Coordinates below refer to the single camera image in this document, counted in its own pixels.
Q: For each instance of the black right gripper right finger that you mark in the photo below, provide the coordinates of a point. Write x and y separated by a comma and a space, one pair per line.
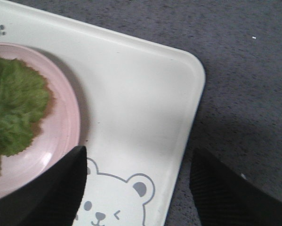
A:
223, 198

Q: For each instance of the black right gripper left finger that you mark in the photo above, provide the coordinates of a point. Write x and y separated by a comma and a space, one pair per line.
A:
51, 199

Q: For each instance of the pink round plate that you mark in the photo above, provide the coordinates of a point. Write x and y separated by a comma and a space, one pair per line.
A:
57, 132

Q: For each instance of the green lettuce leaf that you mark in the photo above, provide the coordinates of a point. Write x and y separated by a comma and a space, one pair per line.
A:
24, 97

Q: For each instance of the cream bear serving tray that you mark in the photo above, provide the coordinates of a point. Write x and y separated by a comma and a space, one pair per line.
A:
137, 102

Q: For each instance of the grey stone countertop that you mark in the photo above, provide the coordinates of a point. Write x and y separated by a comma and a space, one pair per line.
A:
239, 43

